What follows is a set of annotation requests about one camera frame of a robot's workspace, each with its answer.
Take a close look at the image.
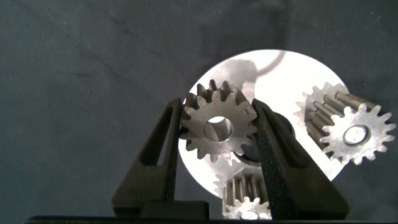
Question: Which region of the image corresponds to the small steel planetary gear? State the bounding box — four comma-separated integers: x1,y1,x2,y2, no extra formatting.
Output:
179,79,259,164
303,90,397,166
222,172,273,220

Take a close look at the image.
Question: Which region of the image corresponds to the round white carrier plate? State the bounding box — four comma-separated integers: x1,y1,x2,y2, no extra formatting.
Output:
177,49,354,198

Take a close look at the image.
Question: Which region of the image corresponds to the dark mat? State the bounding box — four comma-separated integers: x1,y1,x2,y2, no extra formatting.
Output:
0,0,398,224

